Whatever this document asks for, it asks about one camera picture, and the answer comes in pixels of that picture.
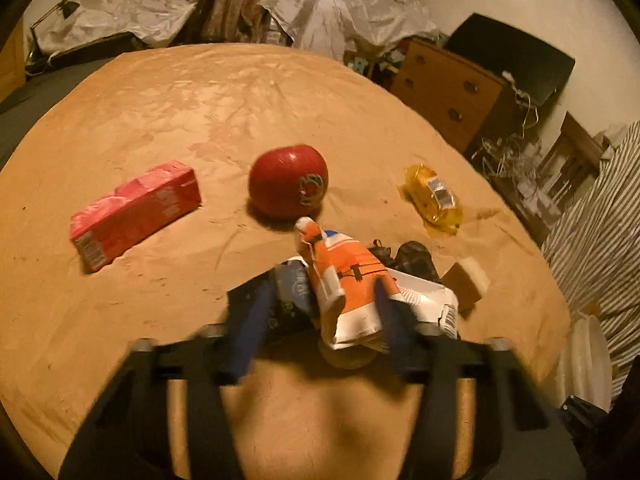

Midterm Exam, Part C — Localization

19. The silver plastic cover sheet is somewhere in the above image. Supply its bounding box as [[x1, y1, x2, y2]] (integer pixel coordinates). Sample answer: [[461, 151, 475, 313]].
[[257, 0, 441, 68], [35, 0, 196, 56]]

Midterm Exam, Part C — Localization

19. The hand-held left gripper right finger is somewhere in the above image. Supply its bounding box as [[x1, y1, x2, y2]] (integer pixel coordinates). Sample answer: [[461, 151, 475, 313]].
[[372, 280, 586, 480]]

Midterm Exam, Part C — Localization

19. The striped hanging shirt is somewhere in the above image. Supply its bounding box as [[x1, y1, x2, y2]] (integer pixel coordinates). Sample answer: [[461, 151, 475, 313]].
[[542, 122, 640, 381]]

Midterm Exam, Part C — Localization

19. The dark blue packet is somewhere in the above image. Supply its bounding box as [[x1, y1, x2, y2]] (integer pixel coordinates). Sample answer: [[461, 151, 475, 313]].
[[227, 258, 321, 346]]

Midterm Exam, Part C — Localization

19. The black television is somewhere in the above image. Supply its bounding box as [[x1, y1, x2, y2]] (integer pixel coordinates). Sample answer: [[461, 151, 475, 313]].
[[445, 12, 576, 106]]

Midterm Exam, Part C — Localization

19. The red carton box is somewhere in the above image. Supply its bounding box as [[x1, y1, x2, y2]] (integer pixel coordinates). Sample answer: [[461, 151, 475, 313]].
[[70, 160, 202, 274]]

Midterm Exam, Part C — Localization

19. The wooden bed headboard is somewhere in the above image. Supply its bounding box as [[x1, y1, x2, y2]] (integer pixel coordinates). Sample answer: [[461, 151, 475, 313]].
[[0, 22, 26, 103]]

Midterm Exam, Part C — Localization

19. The yellow plastic wrapper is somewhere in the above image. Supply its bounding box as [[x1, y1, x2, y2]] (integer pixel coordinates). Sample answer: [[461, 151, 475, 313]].
[[398, 164, 463, 236]]

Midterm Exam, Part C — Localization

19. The wooden drawer dresser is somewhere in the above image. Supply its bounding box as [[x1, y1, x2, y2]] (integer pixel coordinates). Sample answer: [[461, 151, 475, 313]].
[[390, 37, 518, 156]]

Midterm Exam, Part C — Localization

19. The red apple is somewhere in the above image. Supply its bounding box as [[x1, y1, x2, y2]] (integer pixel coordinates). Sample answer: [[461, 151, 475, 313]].
[[248, 144, 329, 220]]

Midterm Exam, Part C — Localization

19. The orange white paper carton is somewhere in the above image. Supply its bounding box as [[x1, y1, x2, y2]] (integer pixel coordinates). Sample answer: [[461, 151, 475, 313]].
[[295, 217, 458, 356]]

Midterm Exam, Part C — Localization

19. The dark wooden side table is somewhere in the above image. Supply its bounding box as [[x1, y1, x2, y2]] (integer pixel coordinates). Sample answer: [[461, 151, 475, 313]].
[[492, 160, 566, 246]]

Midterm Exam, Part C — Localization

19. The tangle of white cables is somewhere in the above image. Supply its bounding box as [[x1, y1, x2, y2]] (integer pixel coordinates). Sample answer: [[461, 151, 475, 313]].
[[472, 72, 551, 196]]

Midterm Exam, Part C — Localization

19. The beige sponge block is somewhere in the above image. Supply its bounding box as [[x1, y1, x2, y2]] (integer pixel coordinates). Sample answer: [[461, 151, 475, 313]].
[[442, 256, 489, 314]]

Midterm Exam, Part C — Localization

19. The dark grey bed sheet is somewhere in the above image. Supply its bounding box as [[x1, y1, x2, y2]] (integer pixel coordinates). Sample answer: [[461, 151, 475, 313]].
[[0, 57, 116, 171]]

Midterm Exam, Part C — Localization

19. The black plaid cloth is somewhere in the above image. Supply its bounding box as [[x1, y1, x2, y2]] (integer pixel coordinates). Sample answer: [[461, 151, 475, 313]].
[[367, 240, 443, 286]]

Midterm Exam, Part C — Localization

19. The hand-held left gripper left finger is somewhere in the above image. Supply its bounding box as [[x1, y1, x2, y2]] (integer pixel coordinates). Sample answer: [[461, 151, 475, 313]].
[[57, 280, 278, 480]]

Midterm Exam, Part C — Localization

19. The small wooden chair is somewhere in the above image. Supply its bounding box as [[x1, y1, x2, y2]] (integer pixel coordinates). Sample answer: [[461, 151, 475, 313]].
[[347, 52, 386, 81]]

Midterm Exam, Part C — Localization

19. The brown wooden chair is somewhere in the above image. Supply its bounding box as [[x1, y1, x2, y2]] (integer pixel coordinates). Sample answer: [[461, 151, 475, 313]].
[[537, 112, 611, 186]]

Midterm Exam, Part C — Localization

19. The black desk lamp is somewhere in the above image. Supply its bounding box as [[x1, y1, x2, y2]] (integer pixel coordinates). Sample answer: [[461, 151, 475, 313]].
[[27, 0, 81, 61]]

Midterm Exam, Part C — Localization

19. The white plastic basin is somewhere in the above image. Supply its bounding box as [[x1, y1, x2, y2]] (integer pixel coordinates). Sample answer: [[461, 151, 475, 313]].
[[567, 310, 615, 413]]

